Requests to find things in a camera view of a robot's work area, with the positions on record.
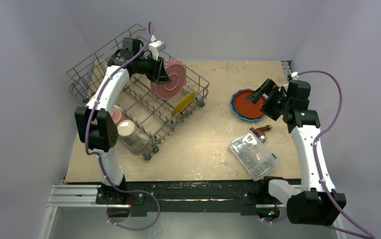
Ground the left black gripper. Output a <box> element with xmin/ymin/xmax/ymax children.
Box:
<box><xmin>135</xmin><ymin>54</ymin><xmax>171</xmax><ymax>83</ymax></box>

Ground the pink dotted plate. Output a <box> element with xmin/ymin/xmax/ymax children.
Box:
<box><xmin>150</xmin><ymin>59</ymin><xmax>187</xmax><ymax>101</ymax></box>

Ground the red plate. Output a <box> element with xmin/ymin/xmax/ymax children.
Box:
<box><xmin>234</xmin><ymin>90</ymin><xmax>266</xmax><ymax>120</ymax></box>

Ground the yellow black saucer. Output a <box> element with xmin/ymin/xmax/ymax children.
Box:
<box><xmin>171</xmin><ymin>92</ymin><xmax>195</xmax><ymax>116</ymax></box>

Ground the pink mug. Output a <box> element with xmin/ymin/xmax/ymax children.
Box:
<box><xmin>111</xmin><ymin>105</ymin><xmax>126</xmax><ymax>126</ymax></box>

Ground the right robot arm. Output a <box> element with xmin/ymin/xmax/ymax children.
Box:
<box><xmin>246</xmin><ymin>79</ymin><xmax>346</xmax><ymax>226</ymax></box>

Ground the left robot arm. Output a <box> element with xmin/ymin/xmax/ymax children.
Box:
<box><xmin>74</xmin><ymin>36</ymin><xmax>169</xmax><ymax>204</ymax></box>

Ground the blue plate under stack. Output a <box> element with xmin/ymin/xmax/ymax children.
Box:
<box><xmin>230</xmin><ymin>88</ymin><xmax>267</xmax><ymax>122</ymax></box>

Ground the brown copper tool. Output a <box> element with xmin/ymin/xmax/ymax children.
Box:
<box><xmin>250</xmin><ymin>125</ymin><xmax>272</xmax><ymax>142</ymax></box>

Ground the clear plastic screw box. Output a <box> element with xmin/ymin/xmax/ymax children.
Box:
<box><xmin>228</xmin><ymin>130</ymin><xmax>279</xmax><ymax>182</ymax></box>

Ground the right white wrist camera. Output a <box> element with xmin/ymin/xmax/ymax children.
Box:
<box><xmin>287</xmin><ymin>72</ymin><xmax>299</xmax><ymax>82</ymax></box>

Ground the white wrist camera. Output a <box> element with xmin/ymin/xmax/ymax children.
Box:
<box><xmin>147</xmin><ymin>36</ymin><xmax>166</xmax><ymax>61</ymax></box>
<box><xmin>287</xmin><ymin>72</ymin><xmax>299</xmax><ymax>82</ymax></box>

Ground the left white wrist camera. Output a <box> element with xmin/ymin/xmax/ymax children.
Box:
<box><xmin>147</xmin><ymin>36</ymin><xmax>166</xmax><ymax>61</ymax></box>

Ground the grey wire dish rack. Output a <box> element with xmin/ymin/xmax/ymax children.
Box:
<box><xmin>67</xmin><ymin>23</ymin><xmax>209</xmax><ymax>160</ymax></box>

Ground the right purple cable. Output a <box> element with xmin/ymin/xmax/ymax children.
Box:
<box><xmin>295</xmin><ymin>70</ymin><xmax>378</xmax><ymax>239</ymax></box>

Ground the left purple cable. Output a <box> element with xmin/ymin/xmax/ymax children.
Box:
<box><xmin>84</xmin><ymin>21</ymin><xmax>161</xmax><ymax>199</ymax></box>

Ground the black base frame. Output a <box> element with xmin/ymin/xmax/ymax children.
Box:
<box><xmin>96</xmin><ymin>180</ymin><xmax>280</xmax><ymax>220</ymax></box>

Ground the purple loop cable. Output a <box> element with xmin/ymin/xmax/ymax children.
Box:
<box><xmin>106</xmin><ymin>191</ymin><xmax>162</xmax><ymax>232</ymax></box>

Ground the aluminium rail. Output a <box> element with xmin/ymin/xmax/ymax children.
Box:
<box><xmin>47</xmin><ymin>185</ymin><xmax>98</xmax><ymax>208</ymax></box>

